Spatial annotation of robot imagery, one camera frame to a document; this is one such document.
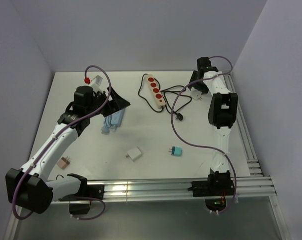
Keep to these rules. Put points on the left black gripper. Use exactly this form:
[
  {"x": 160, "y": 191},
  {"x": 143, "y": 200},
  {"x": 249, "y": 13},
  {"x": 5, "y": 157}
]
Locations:
[{"x": 121, "y": 103}]

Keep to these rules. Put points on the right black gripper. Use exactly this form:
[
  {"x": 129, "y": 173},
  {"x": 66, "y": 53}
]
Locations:
[{"x": 204, "y": 89}]

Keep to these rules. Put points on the small white plug adapter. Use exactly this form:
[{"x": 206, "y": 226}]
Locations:
[{"x": 196, "y": 94}]

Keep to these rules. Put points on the light blue power strip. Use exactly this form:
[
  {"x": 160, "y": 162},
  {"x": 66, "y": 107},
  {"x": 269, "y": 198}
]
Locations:
[{"x": 116, "y": 118}]

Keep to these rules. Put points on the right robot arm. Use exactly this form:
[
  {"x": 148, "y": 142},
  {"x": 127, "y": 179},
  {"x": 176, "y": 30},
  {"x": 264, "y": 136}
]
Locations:
[{"x": 222, "y": 114}]

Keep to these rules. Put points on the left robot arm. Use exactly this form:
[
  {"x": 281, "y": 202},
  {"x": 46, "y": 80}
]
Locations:
[{"x": 29, "y": 187}]

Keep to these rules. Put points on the teal plug adapter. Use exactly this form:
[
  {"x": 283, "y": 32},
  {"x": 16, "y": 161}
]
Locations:
[{"x": 175, "y": 151}]

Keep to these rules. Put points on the pink plug adapter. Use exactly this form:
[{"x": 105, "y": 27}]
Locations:
[{"x": 63, "y": 162}]

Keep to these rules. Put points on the beige red power strip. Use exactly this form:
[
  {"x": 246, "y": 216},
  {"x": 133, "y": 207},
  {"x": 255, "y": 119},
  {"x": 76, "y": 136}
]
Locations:
[{"x": 155, "y": 91}]

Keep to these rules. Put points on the white square charger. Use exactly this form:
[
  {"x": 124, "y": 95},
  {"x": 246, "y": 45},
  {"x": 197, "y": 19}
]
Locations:
[{"x": 134, "y": 154}]

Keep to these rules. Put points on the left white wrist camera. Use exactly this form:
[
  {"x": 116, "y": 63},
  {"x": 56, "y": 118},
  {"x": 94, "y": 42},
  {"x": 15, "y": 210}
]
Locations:
[{"x": 95, "y": 83}]

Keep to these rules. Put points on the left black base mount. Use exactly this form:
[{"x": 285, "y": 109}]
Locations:
[{"x": 80, "y": 204}]

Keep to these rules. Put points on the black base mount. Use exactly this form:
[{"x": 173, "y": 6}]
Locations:
[
  {"x": 217, "y": 194},
  {"x": 80, "y": 204}
]

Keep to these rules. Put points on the aluminium right rail frame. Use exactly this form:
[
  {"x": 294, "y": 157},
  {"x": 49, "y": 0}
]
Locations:
[{"x": 241, "y": 150}]

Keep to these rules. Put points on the aluminium rail frame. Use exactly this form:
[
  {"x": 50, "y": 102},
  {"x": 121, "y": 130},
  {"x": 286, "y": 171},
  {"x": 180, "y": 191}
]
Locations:
[
  {"x": 162, "y": 209},
  {"x": 241, "y": 150}
]

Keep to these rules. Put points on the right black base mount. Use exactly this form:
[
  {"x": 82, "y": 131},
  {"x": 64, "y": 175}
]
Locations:
[{"x": 217, "y": 194}]

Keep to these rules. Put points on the aluminium front rail frame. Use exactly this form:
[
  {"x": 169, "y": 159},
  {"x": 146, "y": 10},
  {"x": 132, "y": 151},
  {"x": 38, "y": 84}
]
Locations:
[{"x": 162, "y": 209}]

